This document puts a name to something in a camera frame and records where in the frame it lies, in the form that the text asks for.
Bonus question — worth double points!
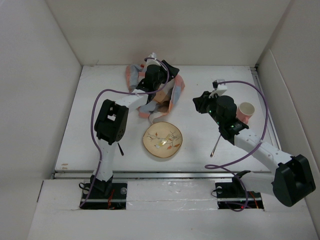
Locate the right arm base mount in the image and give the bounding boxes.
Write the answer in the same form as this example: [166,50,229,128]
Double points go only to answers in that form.
[211,182,264,210]

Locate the aluminium front rail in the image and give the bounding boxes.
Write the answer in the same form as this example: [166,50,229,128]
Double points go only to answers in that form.
[53,170,271,180]

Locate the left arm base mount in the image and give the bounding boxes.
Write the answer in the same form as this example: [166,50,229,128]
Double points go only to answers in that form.
[79,182,128,210]

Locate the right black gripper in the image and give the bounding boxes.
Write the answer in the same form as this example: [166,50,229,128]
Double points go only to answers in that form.
[192,90,224,127]

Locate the black metal spoon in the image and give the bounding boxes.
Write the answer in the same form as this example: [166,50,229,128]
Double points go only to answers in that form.
[210,134,221,158]

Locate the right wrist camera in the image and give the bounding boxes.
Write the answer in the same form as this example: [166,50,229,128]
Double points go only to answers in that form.
[211,79,228,96]

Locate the checkered orange blue cloth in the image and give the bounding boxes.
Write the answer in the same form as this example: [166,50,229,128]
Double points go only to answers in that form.
[125,64,185,123]

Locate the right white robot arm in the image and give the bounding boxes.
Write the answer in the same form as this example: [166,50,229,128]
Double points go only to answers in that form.
[192,91,316,207]

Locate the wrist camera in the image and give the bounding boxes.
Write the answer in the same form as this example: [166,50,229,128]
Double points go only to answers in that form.
[145,52,161,67]
[211,79,228,96]

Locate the pink ceramic cup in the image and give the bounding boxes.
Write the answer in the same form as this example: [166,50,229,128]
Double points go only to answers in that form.
[236,102,255,124]

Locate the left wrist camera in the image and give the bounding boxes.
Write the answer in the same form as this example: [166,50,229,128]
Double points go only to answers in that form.
[145,52,161,67]

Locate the black metal fork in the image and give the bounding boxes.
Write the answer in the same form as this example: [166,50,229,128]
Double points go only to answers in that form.
[117,142,124,156]

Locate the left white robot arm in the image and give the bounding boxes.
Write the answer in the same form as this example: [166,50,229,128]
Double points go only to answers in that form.
[90,56,180,199]

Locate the aluminium rail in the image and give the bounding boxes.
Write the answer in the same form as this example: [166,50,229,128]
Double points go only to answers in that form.
[53,170,271,180]
[250,67,282,150]

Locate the beige floral ceramic plate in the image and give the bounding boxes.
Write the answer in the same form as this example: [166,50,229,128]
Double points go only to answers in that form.
[142,121,183,159]

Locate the aluminium right side rail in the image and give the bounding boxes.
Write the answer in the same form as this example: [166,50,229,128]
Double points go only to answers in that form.
[250,67,282,150]

